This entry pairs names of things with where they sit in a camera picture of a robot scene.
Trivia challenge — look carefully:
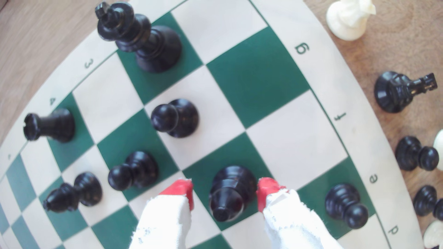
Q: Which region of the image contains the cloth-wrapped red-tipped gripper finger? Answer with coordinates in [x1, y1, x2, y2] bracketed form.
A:
[129, 178, 194, 249]
[256, 177, 343, 249]

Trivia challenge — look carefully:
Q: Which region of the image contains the black bishop chess piece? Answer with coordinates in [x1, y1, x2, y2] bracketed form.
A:
[43, 172, 103, 213]
[209, 165, 257, 223]

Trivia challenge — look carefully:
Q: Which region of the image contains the black pawn chess piece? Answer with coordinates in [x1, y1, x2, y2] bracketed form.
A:
[325, 183, 369, 230]
[108, 151, 159, 192]
[150, 98, 200, 138]
[413, 185, 443, 222]
[395, 136, 440, 172]

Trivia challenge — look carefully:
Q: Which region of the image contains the green and white chess mat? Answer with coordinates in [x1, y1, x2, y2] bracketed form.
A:
[0, 0, 425, 249]

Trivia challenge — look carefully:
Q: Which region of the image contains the white pawn chess piece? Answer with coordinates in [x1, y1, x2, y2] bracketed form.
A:
[423, 220, 443, 249]

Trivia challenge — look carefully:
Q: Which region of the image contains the black rook chess piece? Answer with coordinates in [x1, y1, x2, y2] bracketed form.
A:
[23, 108, 76, 143]

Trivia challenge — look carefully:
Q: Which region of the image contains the tall white chess piece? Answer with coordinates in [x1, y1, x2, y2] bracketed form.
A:
[433, 130, 443, 172]

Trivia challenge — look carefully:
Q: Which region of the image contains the black knight chess piece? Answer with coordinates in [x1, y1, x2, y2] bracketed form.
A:
[374, 71, 438, 113]

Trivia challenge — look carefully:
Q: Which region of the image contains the black king chess piece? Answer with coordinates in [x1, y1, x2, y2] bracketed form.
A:
[95, 2, 183, 73]

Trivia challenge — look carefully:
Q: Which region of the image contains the white knight chess piece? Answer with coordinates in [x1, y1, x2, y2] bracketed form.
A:
[326, 0, 377, 42]

